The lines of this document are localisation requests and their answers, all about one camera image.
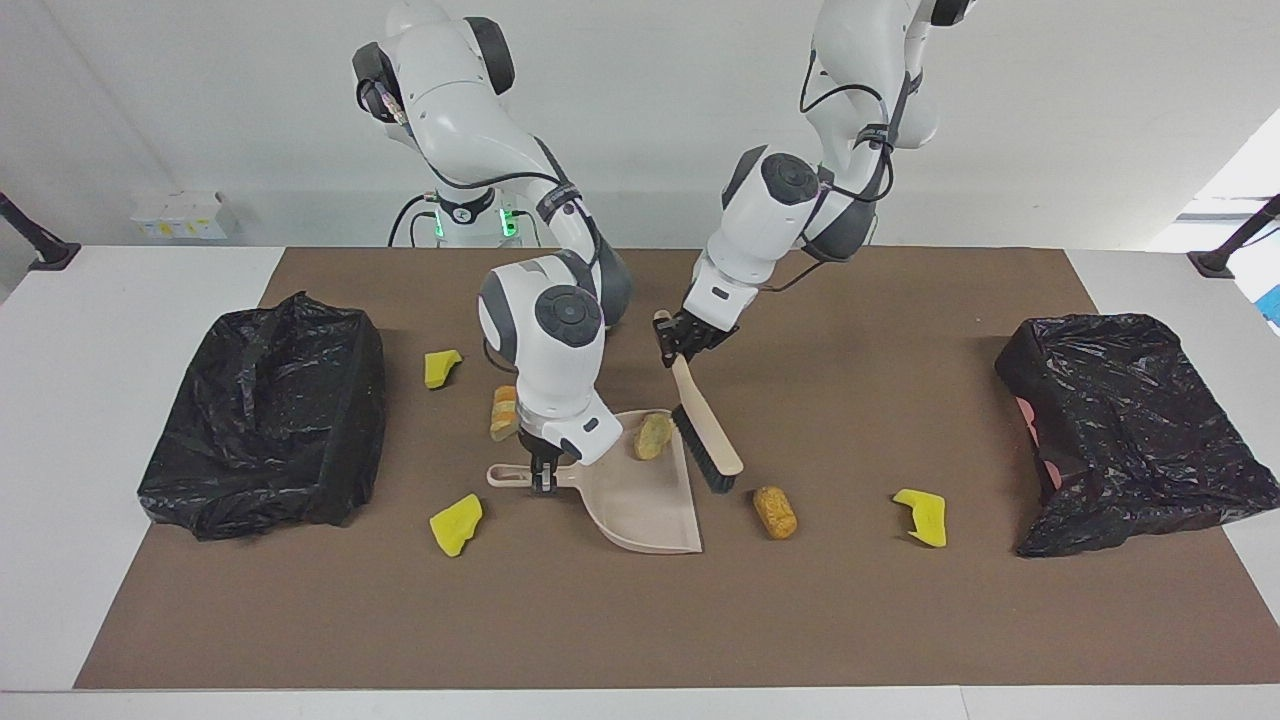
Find beige plastic dustpan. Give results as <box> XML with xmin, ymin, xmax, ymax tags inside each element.
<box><xmin>487</xmin><ymin>408</ymin><xmax>704</xmax><ymax>556</ymax></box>

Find brown table mat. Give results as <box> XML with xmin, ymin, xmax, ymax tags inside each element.
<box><xmin>73</xmin><ymin>246</ymin><xmax>1280</xmax><ymax>691</ymax></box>

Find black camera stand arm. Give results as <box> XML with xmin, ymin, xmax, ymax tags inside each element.
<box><xmin>0</xmin><ymin>190</ymin><xmax>83</xmax><ymax>273</ymax></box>
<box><xmin>1187</xmin><ymin>193</ymin><xmax>1280</xmax><ymax>279</ymax></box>

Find white box yellow labels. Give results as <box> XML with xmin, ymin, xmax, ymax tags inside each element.
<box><xmin>130</xmin><ymin>191</ymin><xmax>241</xmax><ymax>241</ymax></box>

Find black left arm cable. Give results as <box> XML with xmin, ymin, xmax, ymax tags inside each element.
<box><xmin>760</xmin><ymin>45</ymin><xmax>913</xmax><ymax>296</ymax></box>

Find right black trash bag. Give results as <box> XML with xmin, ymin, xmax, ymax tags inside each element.
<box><xmin>137</xmin><ymin>291</ymin><xmax>388</xmax><ymax>542</ymax></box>

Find beige and orange foam chunk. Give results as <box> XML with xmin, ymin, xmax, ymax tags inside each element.
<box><xmin>633</xmin><ymin>412</ymin><xmax>675</xmax><ymax>462</ymax></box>

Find brown cork-like foam chunk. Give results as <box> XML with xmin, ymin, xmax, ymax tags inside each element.
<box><xmin>753</xmin><ymin>485</ymin><xmax>799</xmax><ymax>541</ymax></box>

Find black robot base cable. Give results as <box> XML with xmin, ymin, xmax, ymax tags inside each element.
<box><xmin>388</xmin><ymin>193</ymin><xmax>433</xmax><ymax>248</ymax></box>

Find orange striped foam chunk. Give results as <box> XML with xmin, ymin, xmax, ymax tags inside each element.
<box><xmin>489</xmin><ymin>385</ymin><xmax>522</xmax><ymax>443</ymax></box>

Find left black trash bag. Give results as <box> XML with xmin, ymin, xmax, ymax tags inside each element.
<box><xmin>994</xmin><ymin>313</ymin><xmax>1280</xmax><ymax>559</ymax></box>

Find black trash bag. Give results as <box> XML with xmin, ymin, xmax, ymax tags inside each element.
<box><xmin>137</xmin><ymin>291</ymin><xmax>388</xmax><ymax>542</ymax></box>
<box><xmin>994</xmin><ymin>313</ymin><xmax>1280</xmax><ymax>559</ymax></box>

